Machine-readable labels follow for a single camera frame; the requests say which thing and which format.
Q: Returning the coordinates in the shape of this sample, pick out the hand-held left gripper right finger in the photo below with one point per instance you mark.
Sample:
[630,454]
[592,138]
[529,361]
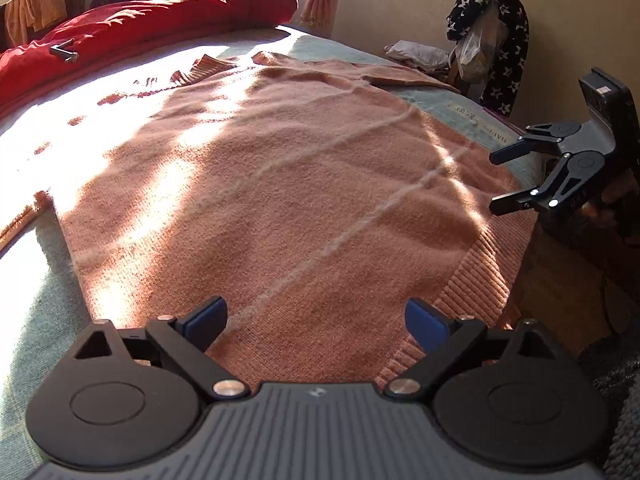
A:
[425,322]

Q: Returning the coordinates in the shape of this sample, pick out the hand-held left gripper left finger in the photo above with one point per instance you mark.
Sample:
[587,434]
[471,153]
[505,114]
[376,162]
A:
[205,320]

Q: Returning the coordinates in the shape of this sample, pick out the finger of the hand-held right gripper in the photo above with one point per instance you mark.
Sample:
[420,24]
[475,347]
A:
[520,201]
[515,149]

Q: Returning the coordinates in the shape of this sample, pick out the orange knit sweater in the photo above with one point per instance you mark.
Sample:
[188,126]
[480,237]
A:
[300,185]

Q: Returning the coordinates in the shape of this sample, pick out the white folded clothes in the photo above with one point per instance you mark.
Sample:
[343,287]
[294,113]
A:
[415,52]

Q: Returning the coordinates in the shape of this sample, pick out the navy star-print cloth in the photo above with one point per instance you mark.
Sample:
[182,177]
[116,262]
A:
[510,60]

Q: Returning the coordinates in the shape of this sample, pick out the translucent plastic bag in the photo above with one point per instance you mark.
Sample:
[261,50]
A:
[480,45]

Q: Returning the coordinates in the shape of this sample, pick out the dark grey knit cloth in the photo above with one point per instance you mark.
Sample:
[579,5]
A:
[620,410]

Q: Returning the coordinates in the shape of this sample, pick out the metal hex key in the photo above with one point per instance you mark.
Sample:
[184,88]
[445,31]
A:
[65,52]

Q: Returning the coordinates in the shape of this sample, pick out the red duvet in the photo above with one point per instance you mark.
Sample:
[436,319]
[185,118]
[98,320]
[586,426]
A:
[150,15]

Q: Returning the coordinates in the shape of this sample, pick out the orange hanging cloth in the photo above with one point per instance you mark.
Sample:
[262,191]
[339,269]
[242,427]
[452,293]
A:
[40,7]

